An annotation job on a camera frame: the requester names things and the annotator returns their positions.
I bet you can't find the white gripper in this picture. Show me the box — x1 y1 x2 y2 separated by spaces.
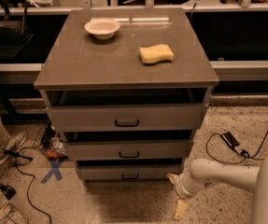
166 173 196 220

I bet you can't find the grey drawer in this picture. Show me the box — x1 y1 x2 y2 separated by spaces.
66 140 193 161
76 164 182 181
47 105 208 132

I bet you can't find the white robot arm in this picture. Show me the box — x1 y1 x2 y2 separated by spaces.
167 156 268 224

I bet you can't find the grey drawer cabinet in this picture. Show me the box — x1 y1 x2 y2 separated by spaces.
35 8 219 169

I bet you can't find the black power adapter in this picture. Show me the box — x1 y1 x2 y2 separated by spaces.
220 132 239 148

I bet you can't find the blue tape cross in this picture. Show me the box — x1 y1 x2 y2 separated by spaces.
41 158 65 184

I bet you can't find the yellow sponge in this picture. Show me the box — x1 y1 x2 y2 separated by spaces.
139 44 174 64

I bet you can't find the mesh sneaker bottom left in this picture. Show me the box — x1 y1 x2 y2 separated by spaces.
0 205 27 224

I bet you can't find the black device on floor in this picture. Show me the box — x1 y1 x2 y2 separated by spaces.
0 184 16 200

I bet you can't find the white bowl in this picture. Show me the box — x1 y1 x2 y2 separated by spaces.
84 18 120 40

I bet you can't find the white sneaker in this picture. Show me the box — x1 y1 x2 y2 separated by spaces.
0 131 27 165

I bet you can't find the black chair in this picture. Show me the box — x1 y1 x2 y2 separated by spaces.
0 0 31 59

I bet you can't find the black cable right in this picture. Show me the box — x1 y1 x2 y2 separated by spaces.
205 100 268 166

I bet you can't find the wire basket with items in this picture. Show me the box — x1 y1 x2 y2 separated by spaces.
34 122 67 161

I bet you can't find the black floor cable left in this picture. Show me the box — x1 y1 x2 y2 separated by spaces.
2 147 53 224

